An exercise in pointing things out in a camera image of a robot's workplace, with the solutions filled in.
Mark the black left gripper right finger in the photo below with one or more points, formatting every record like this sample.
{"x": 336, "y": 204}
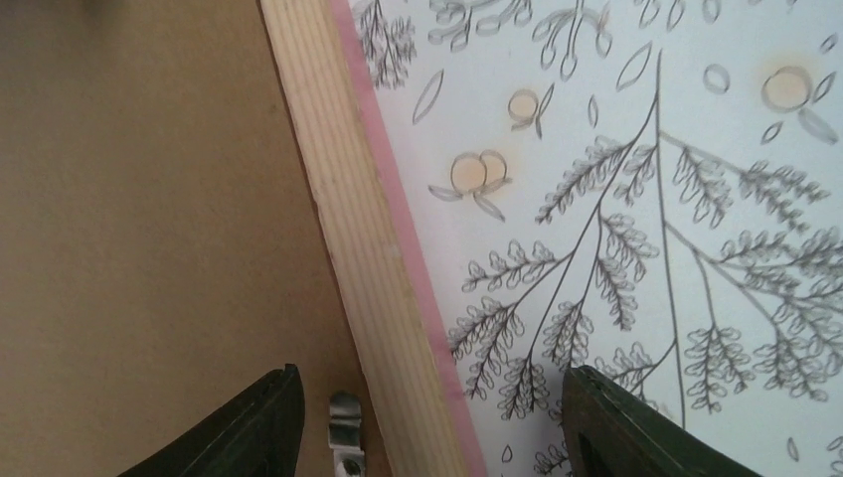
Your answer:
{"x": 610, "y": 432}

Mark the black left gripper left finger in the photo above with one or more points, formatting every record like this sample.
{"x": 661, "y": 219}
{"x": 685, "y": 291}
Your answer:
{"x": 256, "y": 433}

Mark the metal frame retaining clip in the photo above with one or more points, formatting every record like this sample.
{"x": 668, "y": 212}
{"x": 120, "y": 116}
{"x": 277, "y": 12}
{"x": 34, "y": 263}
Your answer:
{"x": 345, "y": 435}

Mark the brown cardboard backing board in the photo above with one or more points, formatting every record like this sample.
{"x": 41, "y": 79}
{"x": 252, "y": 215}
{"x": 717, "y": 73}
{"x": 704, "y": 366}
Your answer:
{"x": 160, "y": 249}

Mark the pink wooden picture frame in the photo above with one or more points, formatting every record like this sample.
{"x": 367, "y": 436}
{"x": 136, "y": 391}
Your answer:
{"x": 372, "y": 242}

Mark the floral patterned table mat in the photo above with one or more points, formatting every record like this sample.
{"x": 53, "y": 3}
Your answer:
{"x": 649, "y": 188}

